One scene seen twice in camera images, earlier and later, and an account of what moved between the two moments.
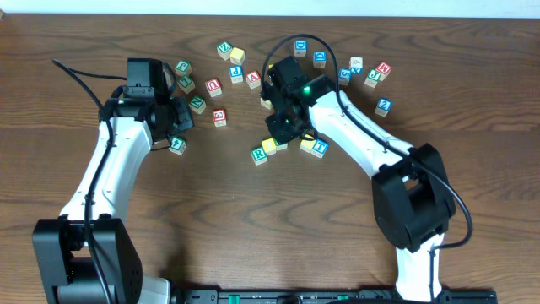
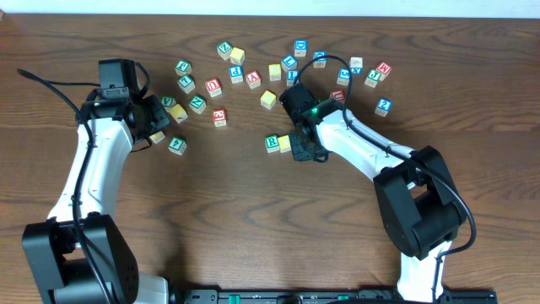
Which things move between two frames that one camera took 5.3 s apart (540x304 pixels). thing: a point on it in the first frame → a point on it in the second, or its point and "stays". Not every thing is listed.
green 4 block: [178, 146] stays
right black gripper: [280, 134] → [298, 152]
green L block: [186, 84] stays
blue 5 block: [345, 74] stays
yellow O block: [269, 146] → [284, 143]
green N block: [197, 105] stays
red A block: [253, 78] stays
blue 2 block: [383, 107] stays
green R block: [258, 155] → [272, 143]
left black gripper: [180, 116] → [158, 116]
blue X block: [356, 65] stays
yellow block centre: [267, 104] stays
